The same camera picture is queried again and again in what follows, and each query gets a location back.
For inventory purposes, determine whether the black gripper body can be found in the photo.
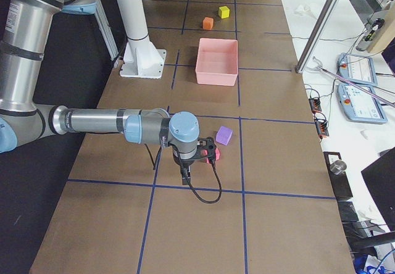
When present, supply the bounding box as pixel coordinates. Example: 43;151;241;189
196;137;215;164

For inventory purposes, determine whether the red foam block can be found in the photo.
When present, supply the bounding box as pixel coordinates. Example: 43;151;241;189
201;148;220;164

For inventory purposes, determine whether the purple foam block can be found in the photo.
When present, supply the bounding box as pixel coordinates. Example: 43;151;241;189
215;126;233;146

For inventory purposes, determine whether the orange foam block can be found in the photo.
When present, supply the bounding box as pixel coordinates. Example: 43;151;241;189
202;17;214;30

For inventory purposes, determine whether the yellow foam block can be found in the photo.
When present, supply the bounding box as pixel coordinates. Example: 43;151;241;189
218;6;230;19

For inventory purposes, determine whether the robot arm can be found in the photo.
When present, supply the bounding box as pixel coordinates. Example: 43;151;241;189
1;0;216;167

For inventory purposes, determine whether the pink plastic bin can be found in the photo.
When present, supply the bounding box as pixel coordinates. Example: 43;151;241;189
195;38;238;86

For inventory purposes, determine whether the black power strip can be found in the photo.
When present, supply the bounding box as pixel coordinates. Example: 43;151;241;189
309;97;329;139

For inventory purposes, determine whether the metal cylinder weight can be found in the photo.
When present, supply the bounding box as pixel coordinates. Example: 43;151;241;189
330;160;347;175

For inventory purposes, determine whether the reacher grabber stick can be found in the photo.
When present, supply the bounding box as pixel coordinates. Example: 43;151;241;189
312;56;394;107

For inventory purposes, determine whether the lower teach pendant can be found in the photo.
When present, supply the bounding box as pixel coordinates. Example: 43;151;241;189
337;83;388;124

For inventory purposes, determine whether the teach pendant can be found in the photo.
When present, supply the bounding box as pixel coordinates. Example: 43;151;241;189
338;53;378;86
337;83;388;124

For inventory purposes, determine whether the upper teach pendant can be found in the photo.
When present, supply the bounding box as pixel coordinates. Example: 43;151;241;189
338;53;378;86

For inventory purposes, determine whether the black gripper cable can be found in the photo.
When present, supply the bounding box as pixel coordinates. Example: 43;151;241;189
144;144;222;204

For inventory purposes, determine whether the white camera post base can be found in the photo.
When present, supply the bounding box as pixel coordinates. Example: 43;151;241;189
117;0;167;79

